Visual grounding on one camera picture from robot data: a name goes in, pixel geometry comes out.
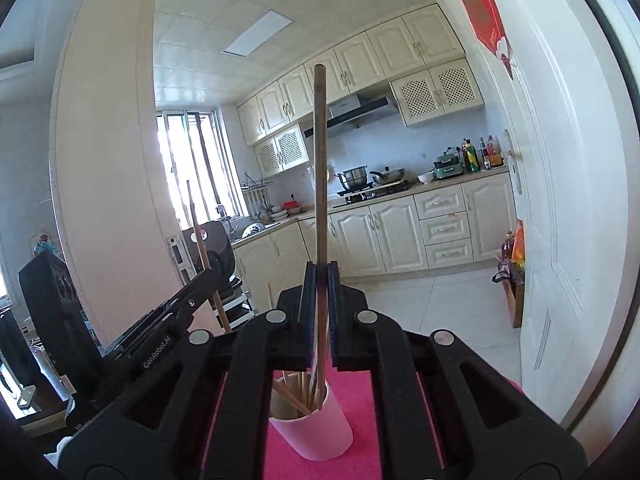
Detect cream lattice-door wall cabinet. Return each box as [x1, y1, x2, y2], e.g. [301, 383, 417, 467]
[389, 57, 485, 127]
[253, 122, 309, 177]

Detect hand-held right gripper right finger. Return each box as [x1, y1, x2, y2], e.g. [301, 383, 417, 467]
[327, 260, 587, 480]

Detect cream upper kitchen cabinets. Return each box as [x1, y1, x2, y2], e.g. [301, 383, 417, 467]
[236, 4, 466, 147]

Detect steel cooking pot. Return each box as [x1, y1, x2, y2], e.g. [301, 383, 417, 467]
[335, 166, 369, 189]

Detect metal door strike plate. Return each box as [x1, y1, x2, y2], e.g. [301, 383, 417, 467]
[169, 235, 190, 286]

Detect bunch of wooden chopsticks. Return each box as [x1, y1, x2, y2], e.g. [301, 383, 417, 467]
[272, 370, 321, 417]

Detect pink cup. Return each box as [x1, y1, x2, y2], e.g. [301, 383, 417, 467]
[268, 377, 354, 463]

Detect rectangular ceiling light panel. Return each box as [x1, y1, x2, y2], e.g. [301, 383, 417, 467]
[223, 9, 294, 57]

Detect green countertop cooker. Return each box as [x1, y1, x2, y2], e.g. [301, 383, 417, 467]
[432, 147, 464, 180]

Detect white panelled door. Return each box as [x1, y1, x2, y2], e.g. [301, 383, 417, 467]
[420, 0, 617, 436]

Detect wooden crate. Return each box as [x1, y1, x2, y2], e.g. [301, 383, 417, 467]
[497, 260, 526, 330]

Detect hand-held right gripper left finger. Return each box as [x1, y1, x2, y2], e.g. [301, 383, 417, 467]
[57, 260, 318, 480]

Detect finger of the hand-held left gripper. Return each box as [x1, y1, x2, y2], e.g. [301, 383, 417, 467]
[150, 255, 227, 334]

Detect single wooden chopstick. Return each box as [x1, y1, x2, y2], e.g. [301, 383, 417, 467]
[307, 63, 329, 411]
[187, 179, 233, 334]

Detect kitchen window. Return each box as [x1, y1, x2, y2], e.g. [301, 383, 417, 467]
[156, 107, 246, 231]

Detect dark wok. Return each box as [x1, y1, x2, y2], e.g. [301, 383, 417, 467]
[369, 165, 406, 185]

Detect silver door handle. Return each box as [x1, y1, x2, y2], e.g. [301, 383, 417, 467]
[502, 129, 524, 196]

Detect orange snack bag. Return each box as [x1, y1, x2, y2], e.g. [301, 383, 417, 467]
[512, 220, 526, 271]

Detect wall utensil rack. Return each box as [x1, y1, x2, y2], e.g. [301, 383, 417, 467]
[241, 172, 275, 211]

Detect red paper door decoration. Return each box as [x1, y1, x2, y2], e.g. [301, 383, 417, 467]
[447, 0, 516, 81]

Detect row of condiment bottles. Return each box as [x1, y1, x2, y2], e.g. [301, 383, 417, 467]
[461, 135, 505, 172]

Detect black gas stove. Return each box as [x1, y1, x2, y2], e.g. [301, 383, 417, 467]
[332, 180, 419, 209]

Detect pink round table mat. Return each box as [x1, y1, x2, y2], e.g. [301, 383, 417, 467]
[202, 367, 523, 480]

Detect steel range hood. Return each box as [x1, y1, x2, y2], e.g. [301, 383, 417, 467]
[304, 92, 399, 139]

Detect cream lower kitchen cabinets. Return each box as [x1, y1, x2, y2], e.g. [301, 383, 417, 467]
[231, 166, 517, 313]

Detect cream kitchen cabinets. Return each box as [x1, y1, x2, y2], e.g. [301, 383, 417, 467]
[236, 4, 466, 147]
[231, 166, 517, 313]

